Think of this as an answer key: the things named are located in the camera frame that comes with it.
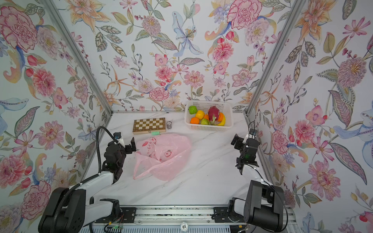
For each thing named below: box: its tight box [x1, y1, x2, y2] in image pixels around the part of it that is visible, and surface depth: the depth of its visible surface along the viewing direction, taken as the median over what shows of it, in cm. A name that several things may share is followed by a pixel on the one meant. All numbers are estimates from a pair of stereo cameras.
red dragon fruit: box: [208, 105, 221, 123], surface depth 106 cm
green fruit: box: [200, 118, 210, 125], surface depth 109 cm
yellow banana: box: [217, 113, 226, 127], surface depth 112 cm
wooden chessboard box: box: [132, 117, 167, 135], surface depth 112 cm
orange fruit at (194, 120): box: [190, 116, 200, 125], surface depth 112 cm
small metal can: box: [166, 120, 172, 130], surface depth 112 cm
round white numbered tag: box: [180, 221, 189, 232], surface depth 67 cm
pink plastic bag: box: [133, 133, 192, 182], surface depth 87 cm
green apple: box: [188, 105, 198, 115], surface depth 112 cm
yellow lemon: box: [195, 109, 205, 120], surface depth 113 cm
